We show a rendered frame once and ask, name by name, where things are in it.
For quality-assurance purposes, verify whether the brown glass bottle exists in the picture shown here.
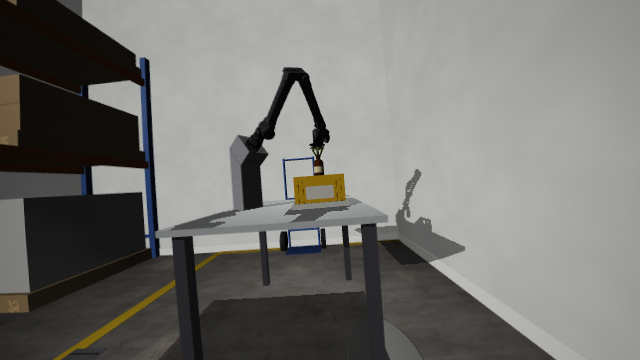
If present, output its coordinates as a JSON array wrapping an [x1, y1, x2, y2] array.
[[314, 154, 324, 176]]

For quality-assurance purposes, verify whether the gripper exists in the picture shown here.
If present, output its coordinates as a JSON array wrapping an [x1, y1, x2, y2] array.
[[310, 136, 325, 157]]

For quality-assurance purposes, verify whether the yellow crate with cross dividers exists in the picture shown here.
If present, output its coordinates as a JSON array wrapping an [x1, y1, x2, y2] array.
[[293, 174, 346, 205]]

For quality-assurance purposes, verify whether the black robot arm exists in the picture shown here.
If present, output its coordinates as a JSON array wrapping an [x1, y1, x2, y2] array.
[[245, 67, 330, 152]]

